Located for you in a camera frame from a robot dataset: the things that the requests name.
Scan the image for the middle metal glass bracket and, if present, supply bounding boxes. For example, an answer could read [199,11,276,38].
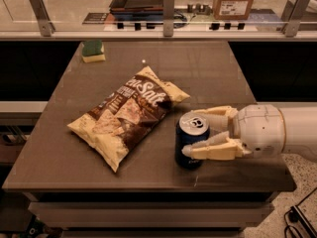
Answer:
[163,0,174,37]

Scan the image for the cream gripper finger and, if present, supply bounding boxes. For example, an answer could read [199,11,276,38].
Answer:
[181,131,252,161]
[194,106,238,131]

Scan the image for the left metal glass bracket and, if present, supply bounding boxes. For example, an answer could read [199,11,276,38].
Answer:
[29,0,54,37]

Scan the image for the cardboard box with label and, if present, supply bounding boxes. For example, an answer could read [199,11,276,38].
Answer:
[212,0,254,20]

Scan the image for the yellow brown chips bag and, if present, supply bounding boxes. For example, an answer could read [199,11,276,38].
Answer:
[68,66,189,171]

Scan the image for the blue pepsi can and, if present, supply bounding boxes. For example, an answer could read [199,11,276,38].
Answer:
[175,112,210,170]

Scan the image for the right metal glass bracket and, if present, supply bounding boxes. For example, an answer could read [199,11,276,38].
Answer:
[283,0,310,37]

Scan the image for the black cable on floor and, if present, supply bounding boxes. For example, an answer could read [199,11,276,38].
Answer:
[283,186,317,238]

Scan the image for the green yellow sponge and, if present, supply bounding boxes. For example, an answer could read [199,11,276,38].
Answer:
[81,40,106,63]

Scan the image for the dark stacked trays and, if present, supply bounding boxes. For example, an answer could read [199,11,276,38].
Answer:
[109,0,163,21]

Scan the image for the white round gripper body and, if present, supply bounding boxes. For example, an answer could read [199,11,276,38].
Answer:
[233,104,285,158]

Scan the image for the metal glass bracket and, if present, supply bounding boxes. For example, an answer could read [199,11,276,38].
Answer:
[283,0,310,37]
[163,0,174,37]
[29,0,54,37]

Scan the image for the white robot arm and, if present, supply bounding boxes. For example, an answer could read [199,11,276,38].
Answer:
[180,104,317,162]

